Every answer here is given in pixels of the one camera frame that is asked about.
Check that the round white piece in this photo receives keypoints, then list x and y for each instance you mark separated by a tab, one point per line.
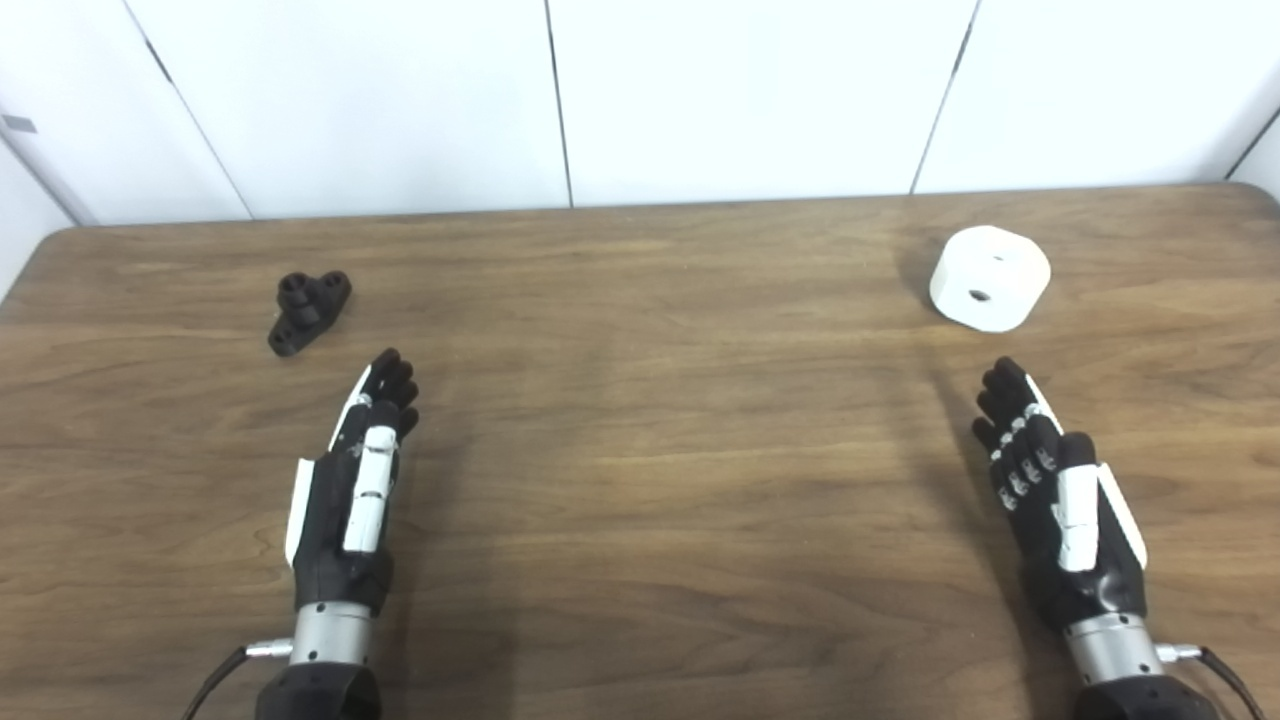
990	270

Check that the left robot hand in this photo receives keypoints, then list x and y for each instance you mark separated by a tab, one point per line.
340	520

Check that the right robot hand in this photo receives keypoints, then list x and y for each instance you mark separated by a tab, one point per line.
1060	540

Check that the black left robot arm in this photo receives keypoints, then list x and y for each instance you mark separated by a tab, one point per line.
325	670

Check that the black holder part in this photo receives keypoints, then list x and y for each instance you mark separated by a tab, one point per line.
305	312

